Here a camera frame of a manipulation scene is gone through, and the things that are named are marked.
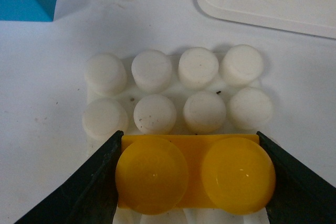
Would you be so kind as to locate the yellow two-stud toy block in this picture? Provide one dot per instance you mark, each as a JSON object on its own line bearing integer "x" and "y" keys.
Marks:
{"x": 157, "y": 173}

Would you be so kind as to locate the white studded base plate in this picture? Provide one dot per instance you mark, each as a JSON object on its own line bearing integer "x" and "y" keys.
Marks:
{"x": 154, "y": 93}

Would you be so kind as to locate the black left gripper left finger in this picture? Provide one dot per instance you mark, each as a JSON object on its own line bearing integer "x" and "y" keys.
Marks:
{"x": 89, "y": 195}

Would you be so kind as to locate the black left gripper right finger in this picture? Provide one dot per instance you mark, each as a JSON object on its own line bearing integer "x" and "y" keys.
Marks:
{"x": 301, "y": 195}

